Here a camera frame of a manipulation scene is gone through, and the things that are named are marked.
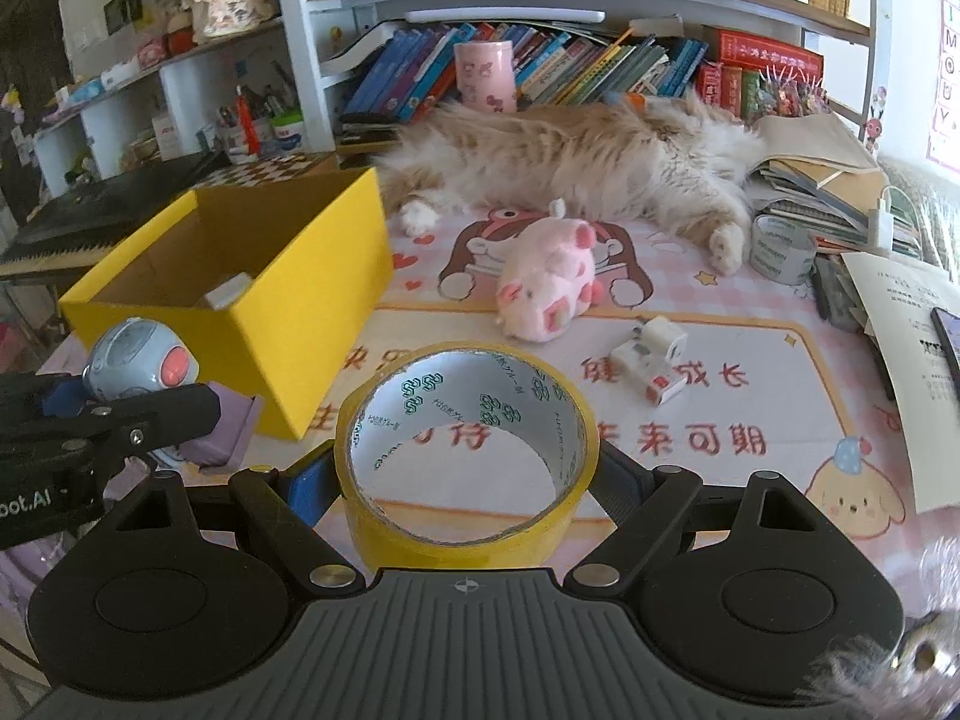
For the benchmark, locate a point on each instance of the yellow cardboard box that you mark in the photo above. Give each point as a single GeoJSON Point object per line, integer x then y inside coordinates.
{"type": "Point", "coordinates": [315, 330]}

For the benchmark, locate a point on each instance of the row of blue and green books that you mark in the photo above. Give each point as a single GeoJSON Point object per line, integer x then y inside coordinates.
{"type": "Point", "coordinates": [405, 75]}

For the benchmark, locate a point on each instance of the wooden chessboard box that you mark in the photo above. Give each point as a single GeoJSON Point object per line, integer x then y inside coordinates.
{"type": "Point", "coordinates": [270, 169]}

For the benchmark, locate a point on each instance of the white under-shelf lamp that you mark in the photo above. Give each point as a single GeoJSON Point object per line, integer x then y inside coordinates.
{"type": "Point", "coordinates": [510, 16]}

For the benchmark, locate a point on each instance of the white flat box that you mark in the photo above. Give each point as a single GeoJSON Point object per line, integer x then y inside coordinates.
{"type": "Point", "coordinates": [131, 75]}

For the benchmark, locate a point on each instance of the black electronic keyboard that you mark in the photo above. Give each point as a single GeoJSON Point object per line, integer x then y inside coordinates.
{"type": "Point", "coordinates": [75, 217]}

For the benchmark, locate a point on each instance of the pink wall poster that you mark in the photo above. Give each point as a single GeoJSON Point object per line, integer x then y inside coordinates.
{"type": "Point", "coordinates": [946, 52]}

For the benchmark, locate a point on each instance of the white wipes canister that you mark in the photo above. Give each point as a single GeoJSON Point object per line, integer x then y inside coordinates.
{"type": "Point", "coordinates": [289, 133]}

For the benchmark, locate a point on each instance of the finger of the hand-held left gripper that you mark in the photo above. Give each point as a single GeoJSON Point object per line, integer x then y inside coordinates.
{"type": "Point", "coordinates": [150, 416]}
{"type": "Point", "coordinates": [64, 394]}

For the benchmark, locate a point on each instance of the black smartphone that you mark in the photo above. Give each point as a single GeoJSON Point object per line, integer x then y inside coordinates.
{"type": "Point", "coordinates": [949, 341]}

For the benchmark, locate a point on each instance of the red flat box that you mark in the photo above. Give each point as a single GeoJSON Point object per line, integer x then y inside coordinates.
{"type": "Point", "coordinates": [765, 52]}

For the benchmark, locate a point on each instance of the round grey-blue toy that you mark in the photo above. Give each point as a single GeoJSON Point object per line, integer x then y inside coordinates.
{"type": "Point", "coordinates": [135, 356]}

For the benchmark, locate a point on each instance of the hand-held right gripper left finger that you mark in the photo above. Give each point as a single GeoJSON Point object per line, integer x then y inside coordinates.
{"type": "Point", "coordinates": [307, 487]}

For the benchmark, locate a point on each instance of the clear tape roll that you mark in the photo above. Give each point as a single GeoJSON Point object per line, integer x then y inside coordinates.
{"type": "Point", "coordinates": [784, 270]}

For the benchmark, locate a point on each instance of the tall white bookshelf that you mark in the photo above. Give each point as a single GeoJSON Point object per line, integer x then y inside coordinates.
{"type": "Point", "coordinates": [300, 52]}

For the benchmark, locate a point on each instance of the white paper sheet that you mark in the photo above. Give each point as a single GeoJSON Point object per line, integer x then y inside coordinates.
{"type": "Point", "coordinates": [900, 360]}

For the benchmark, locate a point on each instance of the white rectangular block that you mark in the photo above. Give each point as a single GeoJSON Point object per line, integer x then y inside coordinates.
{"type": "Point", "coordinates": [229, 291]}

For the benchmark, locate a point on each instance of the white plug adapter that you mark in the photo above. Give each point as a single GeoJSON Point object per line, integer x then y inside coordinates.
{"type": "Point", "coordinates": [664, 337]}

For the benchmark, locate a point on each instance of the pink printed cup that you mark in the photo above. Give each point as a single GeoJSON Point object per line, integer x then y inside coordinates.
{"type": "Point", "coordinates": [486, 79]}

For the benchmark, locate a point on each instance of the stack of notebooks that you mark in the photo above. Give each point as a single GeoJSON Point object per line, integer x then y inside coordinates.
{"type": "Point", "coordinates": [825, 187]}

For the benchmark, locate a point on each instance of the small purple box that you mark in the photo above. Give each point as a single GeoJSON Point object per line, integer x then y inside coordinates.
{"type": "Point", "coordinates": [225, 427]}

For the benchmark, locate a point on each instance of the blue packet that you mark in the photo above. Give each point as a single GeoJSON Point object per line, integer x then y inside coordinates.
{"type": "Point", "coordinates": [84, 90]}

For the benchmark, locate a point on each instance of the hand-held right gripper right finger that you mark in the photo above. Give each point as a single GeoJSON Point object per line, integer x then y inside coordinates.
{"type": "Point", "coordinates": [619, 487]}

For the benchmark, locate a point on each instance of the printed cartoon desk mat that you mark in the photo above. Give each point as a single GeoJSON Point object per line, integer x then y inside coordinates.
{"type": "Point", "coordinates": [712, 465]}

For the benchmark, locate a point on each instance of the yellow tape roll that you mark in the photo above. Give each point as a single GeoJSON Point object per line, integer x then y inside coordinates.
{"type": "Point", "coordinates": [450, 547]}

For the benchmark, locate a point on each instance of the pink checked cloth-covered desktop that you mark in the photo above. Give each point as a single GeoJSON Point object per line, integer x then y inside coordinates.
{"type": "Point", "coordinates": [127, 476]}

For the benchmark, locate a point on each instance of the white box with red label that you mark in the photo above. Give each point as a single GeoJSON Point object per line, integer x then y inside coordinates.
{"type": "Point", "coordinates": [166, 139]}

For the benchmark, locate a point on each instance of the pink plush pig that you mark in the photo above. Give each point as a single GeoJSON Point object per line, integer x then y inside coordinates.
{"type": "Point", "coordinates": [547, 277]}

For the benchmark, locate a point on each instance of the red round doll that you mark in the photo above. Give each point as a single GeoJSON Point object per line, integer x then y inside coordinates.
{"type": "Point", "coordinates": [180, 37]}

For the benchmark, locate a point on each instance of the pink cartoon box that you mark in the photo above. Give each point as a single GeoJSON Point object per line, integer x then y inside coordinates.
{"type": "Point", "coordinates": [152, 52]}

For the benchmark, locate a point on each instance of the small white red cube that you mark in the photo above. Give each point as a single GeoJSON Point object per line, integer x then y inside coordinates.
{"type": "Point", "coordinates": [645, 375]}

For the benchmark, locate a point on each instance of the white curved shelf unit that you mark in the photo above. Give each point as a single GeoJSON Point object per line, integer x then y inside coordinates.
{"type": "Point", "coordinates": [172, 75]}

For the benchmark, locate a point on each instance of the fluffy orange cat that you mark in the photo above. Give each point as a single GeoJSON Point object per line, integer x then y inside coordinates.
{"type": "Point", "coordinates": [570, 157]}

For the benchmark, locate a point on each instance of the red tassel ornament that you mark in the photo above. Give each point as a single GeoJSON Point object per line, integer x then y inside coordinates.
{"type": "Point", "coordinates": [244, 116]}

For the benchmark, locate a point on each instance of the white wall charger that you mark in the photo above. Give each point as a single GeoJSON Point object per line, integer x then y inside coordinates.
{"type": "Point", "coordinates": [885, 221]}

